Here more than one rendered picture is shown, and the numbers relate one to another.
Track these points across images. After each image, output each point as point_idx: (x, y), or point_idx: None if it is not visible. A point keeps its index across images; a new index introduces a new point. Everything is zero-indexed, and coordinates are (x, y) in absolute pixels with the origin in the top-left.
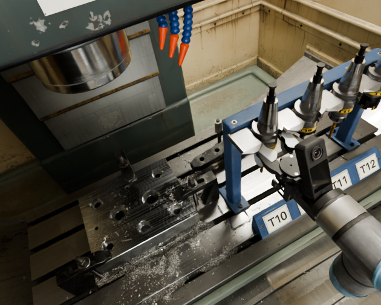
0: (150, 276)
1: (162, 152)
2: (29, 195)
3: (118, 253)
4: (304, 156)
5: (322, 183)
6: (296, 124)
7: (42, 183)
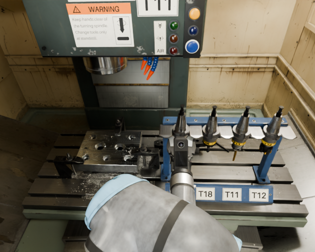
0: (96, 186)
1: (147, 131)
2: (73, 126)
3: (87, 163)
4: (173, 143)
5: (181, 163)
6: (196, 135)
7: (83, 122)
